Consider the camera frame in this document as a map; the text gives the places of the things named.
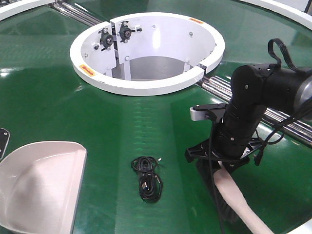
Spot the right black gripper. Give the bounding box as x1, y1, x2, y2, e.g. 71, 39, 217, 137
184, 104, 265, 174

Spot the beige hand broom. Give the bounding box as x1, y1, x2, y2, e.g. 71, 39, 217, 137
196, 159, 273, 234

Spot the black usb cable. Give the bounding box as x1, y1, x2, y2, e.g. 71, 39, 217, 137
131, 156, 164, 203

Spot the beige plastic dustpan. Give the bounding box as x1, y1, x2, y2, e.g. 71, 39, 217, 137
0, 141, 87, 234

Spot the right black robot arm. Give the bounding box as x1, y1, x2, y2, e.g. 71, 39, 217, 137
185, 64, 312, 171

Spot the right steel roller set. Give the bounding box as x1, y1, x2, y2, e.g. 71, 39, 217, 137
197, 76, 312, 147

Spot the steel roller set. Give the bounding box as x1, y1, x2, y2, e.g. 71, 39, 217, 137
49, 0, 103, 27
197, 76, 312, 147

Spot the orange arrow sticker back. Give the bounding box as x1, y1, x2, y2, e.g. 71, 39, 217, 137
189, 18, 204, 24

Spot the orange arrow sticker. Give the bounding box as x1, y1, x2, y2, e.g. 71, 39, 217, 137
79, 64, 96, 77
189, 18, 204, 24

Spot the orange arrow sticker front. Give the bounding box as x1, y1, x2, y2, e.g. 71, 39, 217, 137
79, 64, 96, 77

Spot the white outer rim right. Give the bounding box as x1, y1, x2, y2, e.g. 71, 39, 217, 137
241, 0, 312, 30

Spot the white rim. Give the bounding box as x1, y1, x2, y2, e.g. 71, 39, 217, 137
241, 0, 312, 30
0, 0, 56, 21

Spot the left steel roller set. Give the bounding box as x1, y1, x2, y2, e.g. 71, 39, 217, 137
49, 0, 103, 27

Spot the white outer rim left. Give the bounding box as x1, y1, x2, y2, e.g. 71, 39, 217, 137
0, 0, 56, 21

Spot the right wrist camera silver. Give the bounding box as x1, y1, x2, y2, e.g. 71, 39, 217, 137
190, 103, 229, 122

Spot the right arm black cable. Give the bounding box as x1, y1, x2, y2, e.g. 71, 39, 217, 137
207, 38, 312, 234

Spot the white central hub ring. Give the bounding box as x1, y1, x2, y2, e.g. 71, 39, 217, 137
70, 12, 226, 97

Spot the right black bearing mount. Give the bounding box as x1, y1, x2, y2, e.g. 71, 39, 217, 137
117, 21, 142, 43

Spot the black bearing mount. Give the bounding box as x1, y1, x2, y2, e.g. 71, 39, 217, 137
98, 28, 114, 51
117, 21, 142, 43

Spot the left black bearing mount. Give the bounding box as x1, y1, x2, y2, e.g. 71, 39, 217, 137
98, 28, 114, 51

